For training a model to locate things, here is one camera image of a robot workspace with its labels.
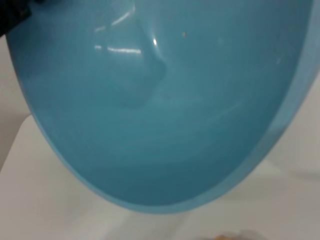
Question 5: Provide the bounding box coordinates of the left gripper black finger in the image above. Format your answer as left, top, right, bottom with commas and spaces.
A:
0, 0, 48, 38

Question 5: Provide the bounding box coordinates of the blue bowl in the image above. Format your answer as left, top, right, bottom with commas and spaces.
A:
4, 0, 320, 215

